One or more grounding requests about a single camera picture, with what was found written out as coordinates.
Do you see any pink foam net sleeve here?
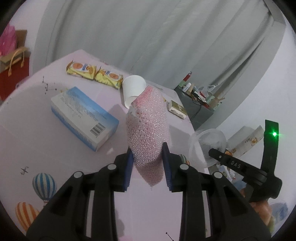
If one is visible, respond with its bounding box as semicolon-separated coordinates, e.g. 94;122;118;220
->
126;86;170;187

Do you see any right hand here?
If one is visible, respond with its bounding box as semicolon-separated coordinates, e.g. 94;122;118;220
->
249;200;272;226

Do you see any clear plastic water bottle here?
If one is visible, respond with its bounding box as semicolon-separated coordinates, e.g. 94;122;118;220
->
267;202;288;235

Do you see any rolled calendar poster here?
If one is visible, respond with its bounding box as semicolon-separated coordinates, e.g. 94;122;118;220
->
226;126;264;158

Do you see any clear plastic lid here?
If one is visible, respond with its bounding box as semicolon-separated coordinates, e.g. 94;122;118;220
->
188;128;226;170

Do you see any grey storage cabinet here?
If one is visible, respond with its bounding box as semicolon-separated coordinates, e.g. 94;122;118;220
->
174;87;214;131

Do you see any blue white tissue box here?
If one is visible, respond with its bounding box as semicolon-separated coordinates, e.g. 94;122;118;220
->
51;87;119;152

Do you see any pink printed tablecloth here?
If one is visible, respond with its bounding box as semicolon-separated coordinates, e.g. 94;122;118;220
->
1;50;182;240

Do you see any small olive white box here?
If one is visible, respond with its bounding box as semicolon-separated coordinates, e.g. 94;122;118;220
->
168;100;188;120

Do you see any grey curtain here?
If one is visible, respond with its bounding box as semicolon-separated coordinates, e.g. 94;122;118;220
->
33;1;275;89

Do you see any red paper gift bag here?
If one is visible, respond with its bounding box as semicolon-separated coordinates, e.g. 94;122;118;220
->
1;47;30;101

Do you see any yellow biscuit pack right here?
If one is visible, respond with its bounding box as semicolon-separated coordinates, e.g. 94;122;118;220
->
94;67;123;89

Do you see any yellow biscuit pack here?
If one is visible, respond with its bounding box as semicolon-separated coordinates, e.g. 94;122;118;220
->
94;67;123;89
66;61;96;80

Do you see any white paper cup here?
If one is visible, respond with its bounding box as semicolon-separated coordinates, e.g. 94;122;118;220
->
122;75;147;109

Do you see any yellow biscuit pack left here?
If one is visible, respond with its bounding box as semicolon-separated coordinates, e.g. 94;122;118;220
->
66;61;96;80

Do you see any cardboard box pink bag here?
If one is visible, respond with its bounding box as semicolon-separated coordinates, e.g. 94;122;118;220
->
1;24;27;56

